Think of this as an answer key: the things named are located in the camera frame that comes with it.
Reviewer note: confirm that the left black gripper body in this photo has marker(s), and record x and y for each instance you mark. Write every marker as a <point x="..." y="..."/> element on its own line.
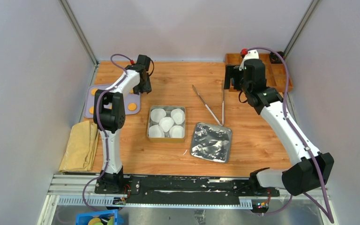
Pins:
<point x="144" y="86"/>

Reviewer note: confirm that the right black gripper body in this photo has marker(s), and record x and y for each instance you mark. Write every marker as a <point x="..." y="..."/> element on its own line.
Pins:
<point x="235" y="71"/>

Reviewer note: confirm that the lavender plastic tray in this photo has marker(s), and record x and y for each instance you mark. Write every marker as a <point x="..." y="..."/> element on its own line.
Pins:
<point x="132" y="101"/>

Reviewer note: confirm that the square metal cookie tin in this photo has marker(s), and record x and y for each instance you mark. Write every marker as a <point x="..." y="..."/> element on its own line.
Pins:
<point x="167" y="138"/>

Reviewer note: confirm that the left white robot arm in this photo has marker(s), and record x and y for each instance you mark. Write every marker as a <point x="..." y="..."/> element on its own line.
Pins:
<point x="109" y="116"/>

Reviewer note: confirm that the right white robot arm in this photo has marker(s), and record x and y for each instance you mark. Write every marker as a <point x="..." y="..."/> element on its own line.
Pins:
<point x="310" y="168"/>

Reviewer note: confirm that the orange wooden compartment box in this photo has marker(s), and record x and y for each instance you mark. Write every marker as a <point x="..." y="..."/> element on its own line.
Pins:
<point x="275" y="73"/>

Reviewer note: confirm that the white paper cup top-left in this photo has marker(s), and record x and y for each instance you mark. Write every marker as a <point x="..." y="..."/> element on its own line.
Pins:
<point x="157" y="114"/>

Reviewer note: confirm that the white paper cup top-right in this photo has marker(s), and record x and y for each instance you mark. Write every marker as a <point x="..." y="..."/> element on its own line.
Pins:
<point x="178" y="116"/>

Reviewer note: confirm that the white paper cup centre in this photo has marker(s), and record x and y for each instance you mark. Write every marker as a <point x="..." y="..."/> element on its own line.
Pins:
<point x="166" y="123"/>

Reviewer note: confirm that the white paper cup bottom-left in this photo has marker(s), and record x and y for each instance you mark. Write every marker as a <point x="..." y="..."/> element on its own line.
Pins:
<point x="156" y="131"/>

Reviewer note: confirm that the white paper cup bottom-right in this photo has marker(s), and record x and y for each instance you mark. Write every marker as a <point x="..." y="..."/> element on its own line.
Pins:
<point x="177" y="132"/>

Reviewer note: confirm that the silver tin lid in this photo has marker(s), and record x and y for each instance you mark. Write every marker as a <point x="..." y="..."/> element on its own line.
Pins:
<point x="211" y="142"/>

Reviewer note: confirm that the yellow folded cloth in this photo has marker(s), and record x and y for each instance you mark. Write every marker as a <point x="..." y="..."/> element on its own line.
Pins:
<point x="81" y="148"/>

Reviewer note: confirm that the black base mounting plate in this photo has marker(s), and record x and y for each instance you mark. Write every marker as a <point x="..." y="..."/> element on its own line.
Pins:
<point x="188" y="191"/>

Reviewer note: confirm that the blue plastic bin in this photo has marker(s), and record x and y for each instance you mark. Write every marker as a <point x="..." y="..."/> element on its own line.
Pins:
<point x="106" y="217"/>

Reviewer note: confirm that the black cable coil corner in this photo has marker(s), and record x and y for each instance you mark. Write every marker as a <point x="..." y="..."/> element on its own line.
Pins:
<point x="275" y="58"/>

